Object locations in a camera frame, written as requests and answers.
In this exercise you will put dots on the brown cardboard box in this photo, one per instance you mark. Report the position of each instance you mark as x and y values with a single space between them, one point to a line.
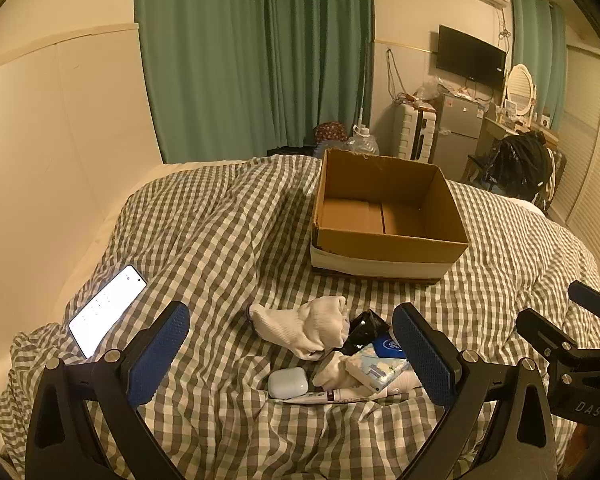
360 255

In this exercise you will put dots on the tissue packet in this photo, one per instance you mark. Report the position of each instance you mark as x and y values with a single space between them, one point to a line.
375 367

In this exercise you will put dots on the grey small fridge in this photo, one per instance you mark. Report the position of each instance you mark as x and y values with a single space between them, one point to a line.
457 130

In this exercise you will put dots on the wooden desk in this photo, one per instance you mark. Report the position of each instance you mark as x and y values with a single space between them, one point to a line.
492 130

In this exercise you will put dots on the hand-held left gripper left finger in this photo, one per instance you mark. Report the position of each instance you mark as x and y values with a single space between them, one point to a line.
160 355

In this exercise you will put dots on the clear plastic bag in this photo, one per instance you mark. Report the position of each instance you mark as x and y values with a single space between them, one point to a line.
427 91

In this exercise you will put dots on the wide green curtain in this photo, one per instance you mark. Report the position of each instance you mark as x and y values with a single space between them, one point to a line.
240 60

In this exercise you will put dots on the dark clothes pile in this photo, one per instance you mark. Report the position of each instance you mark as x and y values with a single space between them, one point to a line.
520 165

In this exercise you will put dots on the white oval mirror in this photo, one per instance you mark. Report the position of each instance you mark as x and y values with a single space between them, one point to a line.
520 87

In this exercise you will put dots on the black plastic packet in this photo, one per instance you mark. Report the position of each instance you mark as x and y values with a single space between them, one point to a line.
362 330

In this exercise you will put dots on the black wall television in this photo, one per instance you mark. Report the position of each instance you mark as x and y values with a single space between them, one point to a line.
470 57

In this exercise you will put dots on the white louvered wardrobe doors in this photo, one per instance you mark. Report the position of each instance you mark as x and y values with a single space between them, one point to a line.
590 160

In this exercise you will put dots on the white suitcase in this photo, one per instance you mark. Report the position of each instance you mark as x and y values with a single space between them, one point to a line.
412 132

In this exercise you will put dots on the blue round cream tin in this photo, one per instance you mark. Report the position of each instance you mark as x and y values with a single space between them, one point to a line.
387 347

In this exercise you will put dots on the white cream tube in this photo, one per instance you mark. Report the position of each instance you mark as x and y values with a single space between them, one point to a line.
330 397

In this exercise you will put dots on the white smartphone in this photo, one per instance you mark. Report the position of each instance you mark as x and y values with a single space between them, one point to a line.
105 310

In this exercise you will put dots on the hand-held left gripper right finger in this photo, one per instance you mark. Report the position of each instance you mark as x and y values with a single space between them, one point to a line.
425 355

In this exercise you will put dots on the dark shoes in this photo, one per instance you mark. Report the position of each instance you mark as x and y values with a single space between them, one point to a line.
290 151

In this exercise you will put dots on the white earbuds case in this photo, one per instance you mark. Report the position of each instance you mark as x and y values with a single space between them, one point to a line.
287 384

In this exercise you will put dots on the white sock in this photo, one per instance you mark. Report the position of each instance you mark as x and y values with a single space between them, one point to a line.
300 322
327 372

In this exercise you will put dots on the clear large water bottle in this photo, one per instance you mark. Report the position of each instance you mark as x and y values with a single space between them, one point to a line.
362 144

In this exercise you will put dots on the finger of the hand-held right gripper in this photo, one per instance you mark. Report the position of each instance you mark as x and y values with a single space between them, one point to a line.
537 327
587 296

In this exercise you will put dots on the narrow green curtain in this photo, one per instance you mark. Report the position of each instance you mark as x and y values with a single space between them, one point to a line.
535 50

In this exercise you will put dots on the floral bag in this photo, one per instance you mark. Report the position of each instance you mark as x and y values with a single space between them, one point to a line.
330 132

